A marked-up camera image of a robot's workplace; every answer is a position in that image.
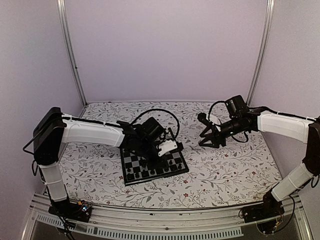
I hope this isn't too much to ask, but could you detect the aluminium frame post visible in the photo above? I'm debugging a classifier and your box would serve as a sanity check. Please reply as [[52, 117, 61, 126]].
[[246, 0, 275, 106], [56, 0, 88, 107]]

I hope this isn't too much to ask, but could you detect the front aluminium rail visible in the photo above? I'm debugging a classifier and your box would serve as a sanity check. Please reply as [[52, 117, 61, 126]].
[[21, 194, 313, 240]]

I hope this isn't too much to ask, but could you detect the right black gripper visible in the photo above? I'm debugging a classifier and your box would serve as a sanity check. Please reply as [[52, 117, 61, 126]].
[[199, 116, 243, 149]]

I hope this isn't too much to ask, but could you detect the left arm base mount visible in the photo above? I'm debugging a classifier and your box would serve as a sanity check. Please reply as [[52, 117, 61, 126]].
[[48, 198, 92, 223]]

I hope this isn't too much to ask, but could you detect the black chess rook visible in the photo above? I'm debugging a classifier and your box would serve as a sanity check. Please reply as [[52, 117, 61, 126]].
[[126, 173, 134, 181]]

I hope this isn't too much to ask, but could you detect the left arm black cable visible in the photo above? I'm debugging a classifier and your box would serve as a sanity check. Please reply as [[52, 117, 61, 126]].
[[129, 108, 181, 141]]

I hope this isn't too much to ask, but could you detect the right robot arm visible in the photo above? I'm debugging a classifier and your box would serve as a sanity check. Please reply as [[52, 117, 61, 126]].
[[197, 95, 320, 218]]

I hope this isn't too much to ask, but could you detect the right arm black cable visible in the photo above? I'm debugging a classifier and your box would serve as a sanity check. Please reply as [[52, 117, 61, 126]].
[[208, 100, 251, 143]]

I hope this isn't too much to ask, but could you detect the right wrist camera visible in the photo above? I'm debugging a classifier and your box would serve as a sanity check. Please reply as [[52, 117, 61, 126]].
[[197, 112, 221, 132]]

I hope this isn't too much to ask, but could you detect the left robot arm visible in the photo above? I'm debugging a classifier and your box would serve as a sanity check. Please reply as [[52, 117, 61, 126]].
[[22, 107, 177, 217]]

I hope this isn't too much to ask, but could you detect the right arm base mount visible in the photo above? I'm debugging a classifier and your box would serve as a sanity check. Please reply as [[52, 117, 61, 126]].
[[238, 202, 285, 235]]

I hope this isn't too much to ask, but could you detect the right aluminium frame post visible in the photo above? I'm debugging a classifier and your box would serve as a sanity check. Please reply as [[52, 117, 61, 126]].
[[246, 0, 275, 106]]

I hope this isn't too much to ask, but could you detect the black and grey chessboard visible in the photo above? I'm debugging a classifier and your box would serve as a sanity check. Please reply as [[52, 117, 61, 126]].
[[119, 123, 189, 186]]

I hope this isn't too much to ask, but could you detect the left aluminium frame post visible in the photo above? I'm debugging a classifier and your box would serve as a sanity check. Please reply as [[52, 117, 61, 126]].
[[56, 0, 88, 107]]

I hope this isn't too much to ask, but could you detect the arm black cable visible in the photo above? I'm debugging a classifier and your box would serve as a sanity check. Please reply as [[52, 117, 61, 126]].
[[129, 108, 181, 141], [208, 100, 251, 143]]

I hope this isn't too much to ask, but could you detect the pile of black chess pieces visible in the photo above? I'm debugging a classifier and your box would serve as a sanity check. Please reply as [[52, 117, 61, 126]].
[[140, 158, 148, 168]]

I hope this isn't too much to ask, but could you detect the floral patterned table mat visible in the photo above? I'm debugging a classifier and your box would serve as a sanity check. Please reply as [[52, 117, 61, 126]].
[[59, 102, 281, 209]]

